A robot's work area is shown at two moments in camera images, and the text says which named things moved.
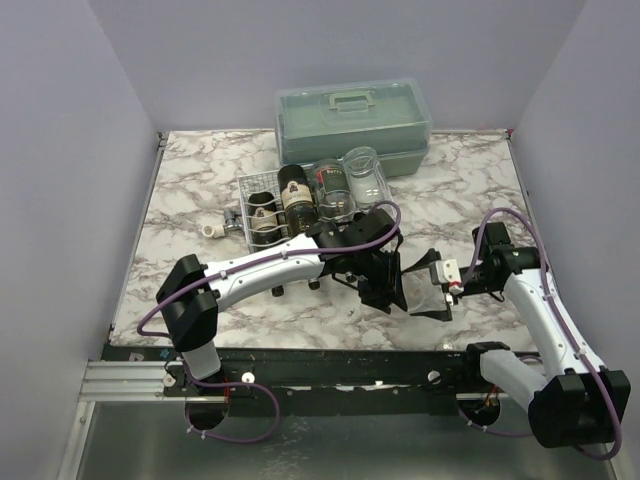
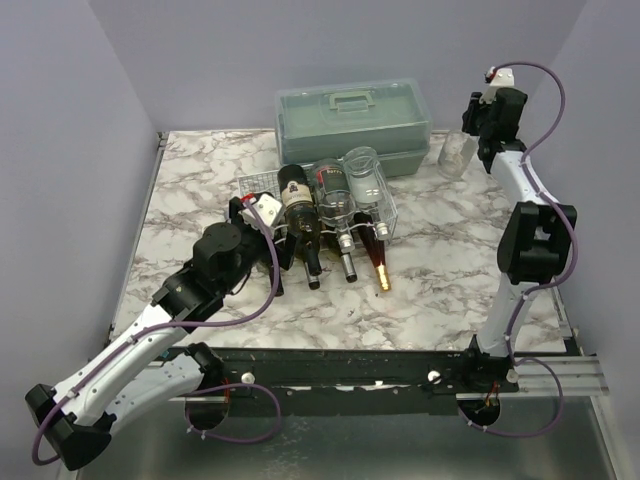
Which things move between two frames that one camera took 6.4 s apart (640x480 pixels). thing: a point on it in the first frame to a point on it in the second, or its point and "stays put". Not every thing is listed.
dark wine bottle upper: x=298 y=200 stays put
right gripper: x=451 y=298 to x=473 y=116
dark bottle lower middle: x=314 y=284 stays put
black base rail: x=348 y=383 stays put
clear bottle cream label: x=421 y=295 to x=456 y=152
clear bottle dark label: x=335 y=200 stays put
